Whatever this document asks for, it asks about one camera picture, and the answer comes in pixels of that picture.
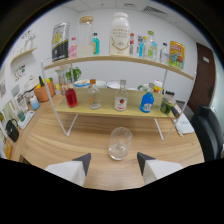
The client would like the white wall shelf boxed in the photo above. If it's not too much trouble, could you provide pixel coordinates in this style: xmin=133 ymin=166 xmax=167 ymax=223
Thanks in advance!
xmin=9 ymin=46 xmax=39 ymax=66

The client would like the white zip pouch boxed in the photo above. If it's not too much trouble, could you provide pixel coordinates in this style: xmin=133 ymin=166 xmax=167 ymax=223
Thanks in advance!
xmin=174 ymin=112 xmax=196 ymax=136

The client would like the blue liquid bottle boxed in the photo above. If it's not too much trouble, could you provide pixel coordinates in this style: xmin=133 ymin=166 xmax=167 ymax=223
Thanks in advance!
xmin=139 ymin=82 xmax=156 ymax=114

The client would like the small red liquid bottle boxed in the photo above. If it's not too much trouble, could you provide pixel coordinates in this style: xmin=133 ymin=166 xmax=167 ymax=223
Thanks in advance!
xmin=64 ymin=83 xmax=79 ymax=109

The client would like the brown door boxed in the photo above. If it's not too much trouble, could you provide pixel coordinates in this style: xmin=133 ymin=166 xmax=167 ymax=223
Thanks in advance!
xmin=186 ymin=42 xmax=213 ymax=113

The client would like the glass jar with wooden lid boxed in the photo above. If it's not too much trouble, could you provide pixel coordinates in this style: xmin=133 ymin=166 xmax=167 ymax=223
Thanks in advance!
xmin=76 ymin=15 xmax=95 ymax=58

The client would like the clear bottle with green cap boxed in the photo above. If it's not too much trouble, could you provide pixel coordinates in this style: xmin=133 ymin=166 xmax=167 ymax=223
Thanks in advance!
xmin=143 ymin=30 xmax=159 ymax=62

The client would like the clear bottle with red label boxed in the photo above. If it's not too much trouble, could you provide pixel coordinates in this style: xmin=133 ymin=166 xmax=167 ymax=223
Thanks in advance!
xmin=114 ymin=79 xmax=130 ymax=112

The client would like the orange basket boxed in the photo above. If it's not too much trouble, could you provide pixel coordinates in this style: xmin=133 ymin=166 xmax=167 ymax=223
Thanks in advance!
xmin=33 ymin=80 xmax=56 ymax=103

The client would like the white frame wooden shelf rack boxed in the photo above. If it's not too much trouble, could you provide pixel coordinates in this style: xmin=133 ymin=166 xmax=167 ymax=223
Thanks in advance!
xmin=40 ymin=54 xmax=198 ymax=142

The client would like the clear drinking glass with ice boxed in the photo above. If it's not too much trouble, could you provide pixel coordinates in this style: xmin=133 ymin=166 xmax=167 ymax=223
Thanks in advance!
xmin=108 ymin=126 xmax=134 ymax=161

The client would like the small bottle with red cap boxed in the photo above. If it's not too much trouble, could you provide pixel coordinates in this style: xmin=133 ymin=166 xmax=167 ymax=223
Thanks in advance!
xmin=129 ymin=32 xmax=136 ymax=56

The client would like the black chair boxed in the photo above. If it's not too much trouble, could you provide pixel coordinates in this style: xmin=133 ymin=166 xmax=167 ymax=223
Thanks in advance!
xmin=189 ymin=104 xmax=224 ymax=163

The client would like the clear bottle with blue cap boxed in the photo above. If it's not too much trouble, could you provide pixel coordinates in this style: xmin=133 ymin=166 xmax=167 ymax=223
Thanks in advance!
xmin=159 ymin=42 xmax=170 ymax=65

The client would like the black handbag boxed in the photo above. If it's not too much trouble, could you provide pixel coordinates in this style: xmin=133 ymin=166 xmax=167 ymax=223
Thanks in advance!
xmin=4 ymin=118 xmax=21 ymax=144

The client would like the clear bottle with orange cap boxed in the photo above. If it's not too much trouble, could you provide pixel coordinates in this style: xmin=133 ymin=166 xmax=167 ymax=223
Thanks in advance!
xmin=87 ymin=78 xmax=102 ymax=111

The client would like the clear bottle with blue label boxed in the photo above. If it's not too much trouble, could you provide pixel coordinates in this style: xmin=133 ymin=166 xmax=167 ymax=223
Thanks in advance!
xmin=136 ymin=35 xmax=145 ymax=59

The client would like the yellow cup with white lid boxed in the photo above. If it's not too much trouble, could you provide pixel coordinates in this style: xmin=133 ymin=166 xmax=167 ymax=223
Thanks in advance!
xmin=152 ymin=79 xmax=164 ymax=95

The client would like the small teal bottle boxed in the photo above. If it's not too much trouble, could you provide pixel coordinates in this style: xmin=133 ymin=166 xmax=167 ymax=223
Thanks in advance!
xmin=92 ymin=32 xmax=101 ymax=56

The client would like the small pink bottle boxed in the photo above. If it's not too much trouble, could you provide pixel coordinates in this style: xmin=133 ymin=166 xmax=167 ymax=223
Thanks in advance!
xmin=68 ymin=36 xmax=78 ymax=60

